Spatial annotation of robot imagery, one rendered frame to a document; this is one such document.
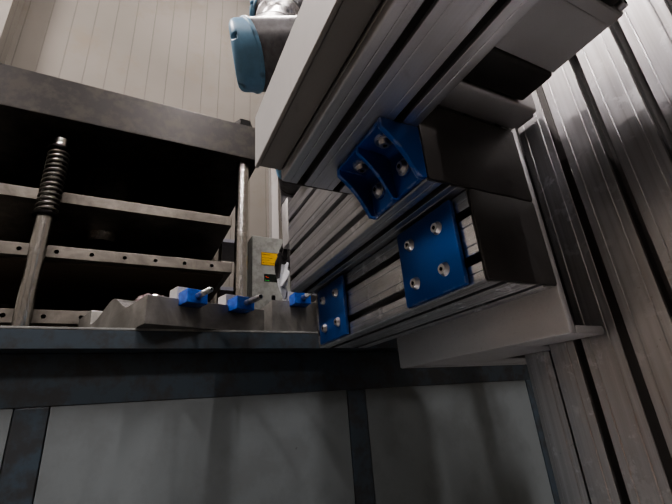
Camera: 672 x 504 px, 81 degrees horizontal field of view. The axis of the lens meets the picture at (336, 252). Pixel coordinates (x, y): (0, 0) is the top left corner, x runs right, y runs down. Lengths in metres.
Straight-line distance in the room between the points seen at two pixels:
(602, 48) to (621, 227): 0.19
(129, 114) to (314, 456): 1.62
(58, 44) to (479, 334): 5.42
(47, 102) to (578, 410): 2.00
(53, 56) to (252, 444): 5.00
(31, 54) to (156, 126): 3.57
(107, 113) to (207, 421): 1.49
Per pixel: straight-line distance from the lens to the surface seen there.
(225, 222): 1.97
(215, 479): 0.90
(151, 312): 0.81
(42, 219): 1.84
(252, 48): 0.71
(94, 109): 2.05
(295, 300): 0.96
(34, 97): 2.07
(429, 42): 0.33
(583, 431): 0.49
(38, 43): 5.61
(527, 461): 1.37
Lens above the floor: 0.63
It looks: 22 degrees up
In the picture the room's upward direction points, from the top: 5 degrees counter-clockwise
